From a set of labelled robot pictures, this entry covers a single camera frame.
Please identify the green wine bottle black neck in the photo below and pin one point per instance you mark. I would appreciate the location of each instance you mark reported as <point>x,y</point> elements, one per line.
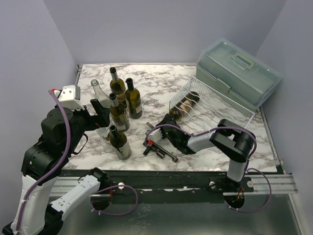
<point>133,100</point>

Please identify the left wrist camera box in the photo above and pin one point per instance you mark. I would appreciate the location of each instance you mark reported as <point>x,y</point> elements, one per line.
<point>69,97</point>

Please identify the green wine bottle silver neck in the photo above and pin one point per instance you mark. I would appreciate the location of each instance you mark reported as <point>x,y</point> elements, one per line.
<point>118,114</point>

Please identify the white wire wine rack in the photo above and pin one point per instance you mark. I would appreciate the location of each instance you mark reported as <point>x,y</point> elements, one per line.
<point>211,108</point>

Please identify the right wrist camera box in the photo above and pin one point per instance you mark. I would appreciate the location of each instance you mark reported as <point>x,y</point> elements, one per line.
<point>154,136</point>

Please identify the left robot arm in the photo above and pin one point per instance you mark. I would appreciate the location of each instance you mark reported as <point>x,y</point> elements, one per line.
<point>42,165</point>

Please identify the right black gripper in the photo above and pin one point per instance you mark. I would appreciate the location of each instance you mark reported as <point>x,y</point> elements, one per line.
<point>161,141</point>

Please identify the green wine bottle back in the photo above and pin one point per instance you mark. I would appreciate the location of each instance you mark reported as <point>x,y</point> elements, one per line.
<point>117,86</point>

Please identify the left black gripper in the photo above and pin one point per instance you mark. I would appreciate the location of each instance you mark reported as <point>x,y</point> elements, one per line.
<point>96,121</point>

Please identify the brown wine bottle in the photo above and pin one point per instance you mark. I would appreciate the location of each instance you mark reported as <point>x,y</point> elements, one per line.
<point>183,107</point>

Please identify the green plastic toolbox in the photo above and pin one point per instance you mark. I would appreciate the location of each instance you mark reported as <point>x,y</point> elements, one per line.
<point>236,74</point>

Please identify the green wine bottle front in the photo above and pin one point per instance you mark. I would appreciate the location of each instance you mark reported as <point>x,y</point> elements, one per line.
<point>120,143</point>

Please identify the clear bottle gold cap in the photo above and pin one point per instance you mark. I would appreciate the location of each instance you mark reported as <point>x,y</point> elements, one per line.
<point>104,134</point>

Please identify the clear glass bottle tall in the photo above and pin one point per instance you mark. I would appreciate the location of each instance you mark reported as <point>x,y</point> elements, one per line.
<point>100,95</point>

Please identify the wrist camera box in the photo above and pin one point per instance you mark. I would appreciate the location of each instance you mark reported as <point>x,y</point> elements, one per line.
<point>154,136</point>
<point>69,97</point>

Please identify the dark metal faucet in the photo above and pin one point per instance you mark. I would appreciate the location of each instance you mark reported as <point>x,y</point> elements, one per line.
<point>160,151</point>

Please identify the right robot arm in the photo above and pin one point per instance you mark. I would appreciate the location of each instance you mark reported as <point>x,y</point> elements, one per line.
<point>233,140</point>

